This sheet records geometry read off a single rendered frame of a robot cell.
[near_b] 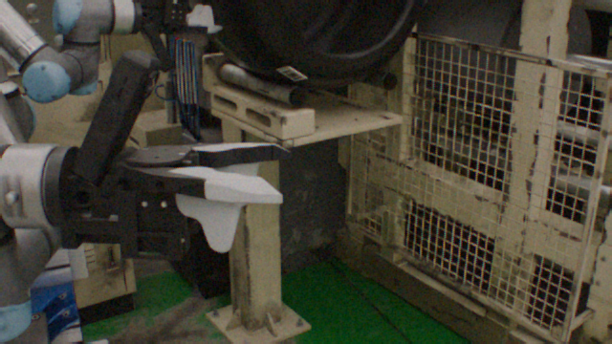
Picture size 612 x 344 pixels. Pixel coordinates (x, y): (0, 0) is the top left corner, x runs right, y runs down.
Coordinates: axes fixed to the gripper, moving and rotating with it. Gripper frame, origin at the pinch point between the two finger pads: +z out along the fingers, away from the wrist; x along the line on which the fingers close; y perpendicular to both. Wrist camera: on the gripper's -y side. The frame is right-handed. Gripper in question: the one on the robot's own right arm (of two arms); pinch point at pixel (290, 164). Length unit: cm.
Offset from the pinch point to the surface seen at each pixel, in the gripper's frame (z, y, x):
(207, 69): -27, 0, -113
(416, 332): 36, 88, -138
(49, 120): -78, 15, -124
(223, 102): -23, 9, -115
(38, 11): -80, -17, -125
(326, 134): 4, 14, -94
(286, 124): -5, 10, -87
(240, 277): -22, 68, -135
